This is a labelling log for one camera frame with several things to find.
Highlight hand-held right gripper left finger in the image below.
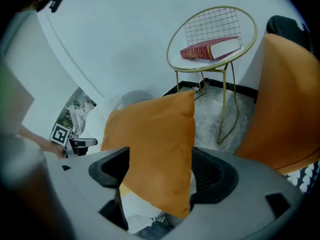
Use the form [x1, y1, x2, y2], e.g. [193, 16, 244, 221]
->
[88, 146, 131, 231]

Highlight grey crumpled clothes pile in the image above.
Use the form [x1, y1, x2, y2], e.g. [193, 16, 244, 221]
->
[68, 96, 97, 139]

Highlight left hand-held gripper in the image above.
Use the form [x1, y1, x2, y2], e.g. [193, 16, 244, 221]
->
[48, 123, 98, 160]

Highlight person's left forearm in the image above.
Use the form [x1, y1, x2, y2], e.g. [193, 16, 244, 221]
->
[17, 123, 66, 160]

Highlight person's white shirt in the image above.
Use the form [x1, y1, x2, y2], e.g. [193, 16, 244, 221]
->
[0, 8, 36, 135]

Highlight red hardcover book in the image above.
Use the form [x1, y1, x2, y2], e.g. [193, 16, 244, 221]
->
[179, 36, 243, 62]

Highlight white beanbag chair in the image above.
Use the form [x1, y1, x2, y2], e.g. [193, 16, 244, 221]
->
[79, 90, 176, 235]

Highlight black head-mounted camera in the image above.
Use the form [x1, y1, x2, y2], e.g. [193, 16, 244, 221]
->
[48, 0, 68, 14]

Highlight orange sofa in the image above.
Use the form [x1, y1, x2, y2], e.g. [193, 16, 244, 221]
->
[234, 33, 320, 176]

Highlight gold wire round side table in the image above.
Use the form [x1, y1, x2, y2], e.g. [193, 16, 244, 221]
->
[166, 5, 259, 145]

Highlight person's blue jeans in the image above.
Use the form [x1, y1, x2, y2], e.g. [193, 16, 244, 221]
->
[136, 222, 173, 240]

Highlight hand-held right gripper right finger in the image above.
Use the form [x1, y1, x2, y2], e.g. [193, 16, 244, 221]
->
[189, 146, 240, 206]

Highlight orange cushion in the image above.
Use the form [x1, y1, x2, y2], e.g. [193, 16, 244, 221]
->
[100, 90, 196, 219]

